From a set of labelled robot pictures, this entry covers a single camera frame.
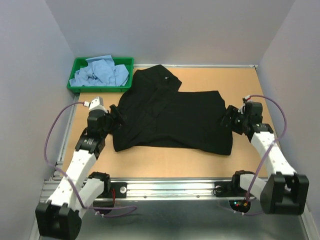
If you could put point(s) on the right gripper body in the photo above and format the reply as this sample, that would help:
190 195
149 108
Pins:
238 124

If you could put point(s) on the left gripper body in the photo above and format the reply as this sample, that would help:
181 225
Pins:
109 121

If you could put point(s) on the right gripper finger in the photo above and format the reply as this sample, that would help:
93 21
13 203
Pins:
231 111
228 120

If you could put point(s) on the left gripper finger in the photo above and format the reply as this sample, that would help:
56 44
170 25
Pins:
115 114
118 122

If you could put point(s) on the black long sleeve shirt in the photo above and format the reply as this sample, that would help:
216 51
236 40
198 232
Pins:
157 114

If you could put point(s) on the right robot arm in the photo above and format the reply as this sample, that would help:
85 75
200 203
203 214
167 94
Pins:
285 191

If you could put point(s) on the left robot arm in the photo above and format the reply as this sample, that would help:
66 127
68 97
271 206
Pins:
60 217

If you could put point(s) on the light blue shirt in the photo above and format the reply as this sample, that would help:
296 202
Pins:
100 71

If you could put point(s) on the green plastic bin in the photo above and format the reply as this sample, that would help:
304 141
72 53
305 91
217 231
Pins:
80 62

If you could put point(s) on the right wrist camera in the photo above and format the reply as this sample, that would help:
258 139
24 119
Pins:
245 99

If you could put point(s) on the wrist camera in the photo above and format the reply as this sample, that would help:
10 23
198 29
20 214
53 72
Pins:
96 104
245 99

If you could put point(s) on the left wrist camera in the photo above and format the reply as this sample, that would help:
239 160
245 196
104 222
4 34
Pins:
96 104

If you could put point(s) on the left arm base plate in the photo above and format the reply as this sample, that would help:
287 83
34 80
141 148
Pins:
115 191

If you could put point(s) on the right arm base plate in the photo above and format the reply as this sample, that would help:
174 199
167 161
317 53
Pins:
229 189

